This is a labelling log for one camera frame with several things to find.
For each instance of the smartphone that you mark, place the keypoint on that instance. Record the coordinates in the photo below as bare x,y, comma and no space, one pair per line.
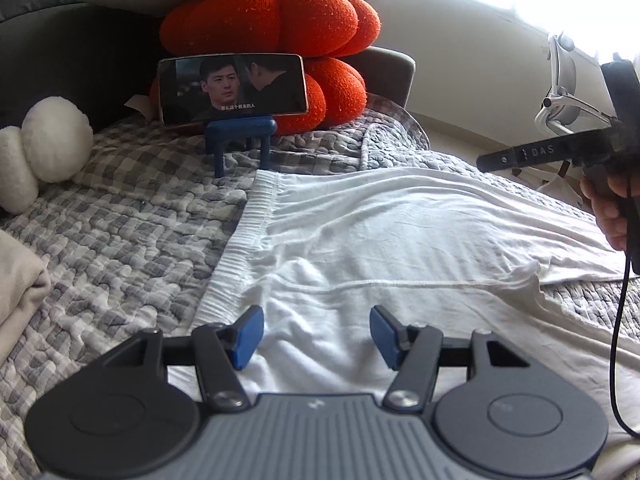
230,87

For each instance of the beige folded blanket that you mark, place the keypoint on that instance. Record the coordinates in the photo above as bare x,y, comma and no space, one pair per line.
20,280

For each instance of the blue phone stand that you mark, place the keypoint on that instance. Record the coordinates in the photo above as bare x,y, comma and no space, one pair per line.
240,127

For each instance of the grey checkered quilt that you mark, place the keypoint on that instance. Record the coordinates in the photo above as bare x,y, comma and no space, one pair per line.
125,220

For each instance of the white plush toy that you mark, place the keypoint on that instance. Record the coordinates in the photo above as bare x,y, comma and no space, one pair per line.
55,140

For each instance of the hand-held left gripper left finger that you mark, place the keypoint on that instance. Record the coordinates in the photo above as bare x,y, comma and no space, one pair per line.
247,337

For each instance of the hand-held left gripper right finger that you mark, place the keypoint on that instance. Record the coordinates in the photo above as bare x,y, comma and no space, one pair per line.
385,337

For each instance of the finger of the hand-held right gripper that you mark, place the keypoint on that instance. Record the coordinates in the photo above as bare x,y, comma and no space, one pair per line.
500,159

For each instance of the white office chair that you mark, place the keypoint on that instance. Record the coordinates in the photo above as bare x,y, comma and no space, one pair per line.
562,75

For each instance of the person's right hand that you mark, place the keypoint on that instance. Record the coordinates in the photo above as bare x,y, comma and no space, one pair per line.
607,210

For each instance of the orange pumpkin cushion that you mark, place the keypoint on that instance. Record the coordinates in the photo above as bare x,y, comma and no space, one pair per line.
265,15

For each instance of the white pants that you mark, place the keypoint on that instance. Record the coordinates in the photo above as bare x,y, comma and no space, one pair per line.
375,240

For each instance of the grey sofa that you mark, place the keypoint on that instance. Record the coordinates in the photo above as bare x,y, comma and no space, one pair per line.
75,60

